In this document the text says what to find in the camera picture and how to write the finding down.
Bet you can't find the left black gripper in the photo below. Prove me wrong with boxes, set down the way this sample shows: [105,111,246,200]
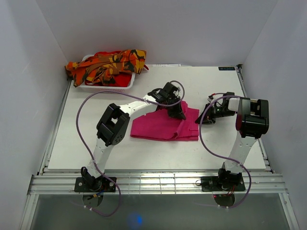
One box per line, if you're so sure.
[165,97,186,121]

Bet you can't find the pink trousers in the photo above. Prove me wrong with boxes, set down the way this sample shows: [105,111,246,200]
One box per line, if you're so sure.
[130,101,199,141]

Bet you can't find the orange camouflage trousers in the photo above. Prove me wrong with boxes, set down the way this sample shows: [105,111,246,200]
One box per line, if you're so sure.
[65,49,147,87]

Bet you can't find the white plastic basket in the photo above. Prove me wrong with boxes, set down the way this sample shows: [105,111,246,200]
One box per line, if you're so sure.
[77,59,137,93]

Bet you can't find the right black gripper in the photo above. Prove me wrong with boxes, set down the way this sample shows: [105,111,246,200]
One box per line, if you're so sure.
[195,103,234,124]

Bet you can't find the aluminium front rail frame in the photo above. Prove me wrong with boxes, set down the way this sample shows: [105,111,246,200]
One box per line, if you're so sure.
[19,169,300,230]

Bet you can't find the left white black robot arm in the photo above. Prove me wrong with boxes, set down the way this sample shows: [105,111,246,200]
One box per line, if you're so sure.
[76,80,186,192]

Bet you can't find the blue label sticker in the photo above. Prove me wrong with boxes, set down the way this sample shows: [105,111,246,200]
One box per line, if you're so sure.
[218,67,236,71]

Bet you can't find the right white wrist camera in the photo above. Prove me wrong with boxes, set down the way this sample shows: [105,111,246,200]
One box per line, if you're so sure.
[208,94,215,102]

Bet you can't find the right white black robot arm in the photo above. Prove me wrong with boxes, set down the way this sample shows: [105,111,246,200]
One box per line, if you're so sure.
[195,92,269,193]

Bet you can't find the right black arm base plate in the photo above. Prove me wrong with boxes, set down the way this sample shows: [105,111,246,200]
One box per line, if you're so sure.
[201,176,246,192]

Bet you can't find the red garment in basket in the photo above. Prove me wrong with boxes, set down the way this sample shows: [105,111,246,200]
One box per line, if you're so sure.
[83,50,137,87]

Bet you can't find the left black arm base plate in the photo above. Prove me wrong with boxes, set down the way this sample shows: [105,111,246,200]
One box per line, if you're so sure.
[74,176,117,193]

